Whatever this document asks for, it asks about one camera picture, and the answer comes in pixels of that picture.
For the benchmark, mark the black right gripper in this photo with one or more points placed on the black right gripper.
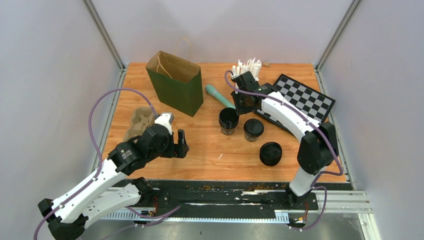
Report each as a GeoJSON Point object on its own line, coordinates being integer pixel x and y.
{"type": "Point", "coordinates": [240, 110]}

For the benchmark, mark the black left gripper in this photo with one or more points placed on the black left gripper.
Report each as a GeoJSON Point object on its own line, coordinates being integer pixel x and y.
{"type": "Point", "coordinates": [180, 149]}

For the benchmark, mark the stack of black cups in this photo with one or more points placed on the stack of black cups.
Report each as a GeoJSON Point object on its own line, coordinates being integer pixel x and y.
{"type": "Point", "coordinates": [228, 119]}

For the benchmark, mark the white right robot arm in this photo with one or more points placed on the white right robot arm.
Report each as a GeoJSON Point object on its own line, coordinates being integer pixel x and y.
{"type": "Point", "coordinates": [318, 145]}

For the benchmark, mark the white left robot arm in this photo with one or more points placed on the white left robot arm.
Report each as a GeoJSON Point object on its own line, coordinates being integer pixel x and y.
{"type": "Point", "coordinates": [71, 214]}

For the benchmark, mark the teal handheld massager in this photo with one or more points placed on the teal handheld massager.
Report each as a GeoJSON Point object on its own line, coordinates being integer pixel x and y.
{"type": "Point", "coordinates": [212, 91]}

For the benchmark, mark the white wrapped straws bundle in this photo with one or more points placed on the white wrapped straws bundle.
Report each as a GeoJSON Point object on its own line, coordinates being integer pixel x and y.
{"type": "Point", "coordinates": [252, 65]}

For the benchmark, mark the grey cardboard cup carrier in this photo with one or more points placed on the grey cardboard cup carrier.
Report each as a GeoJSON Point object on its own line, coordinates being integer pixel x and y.
{"type": "Point", "coordinates": [141, 118]}

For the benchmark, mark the green paper bag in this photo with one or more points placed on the green paper bag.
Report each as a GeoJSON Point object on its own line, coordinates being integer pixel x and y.
{"type": "Point", "coordinates": [177, 81]}

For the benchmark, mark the black white chessboard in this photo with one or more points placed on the black white chessboard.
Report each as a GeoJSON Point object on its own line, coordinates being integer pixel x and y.
{"type": "Point", "coordinates": [309, 101]}

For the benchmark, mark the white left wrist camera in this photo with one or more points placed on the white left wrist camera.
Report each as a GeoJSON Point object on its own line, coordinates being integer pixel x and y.
{"type": "Point", "coordinates": [165, 119]}

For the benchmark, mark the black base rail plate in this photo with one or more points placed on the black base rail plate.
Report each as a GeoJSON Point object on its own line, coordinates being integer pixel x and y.
{"type": "Point", "coordinates": [224, 199]}

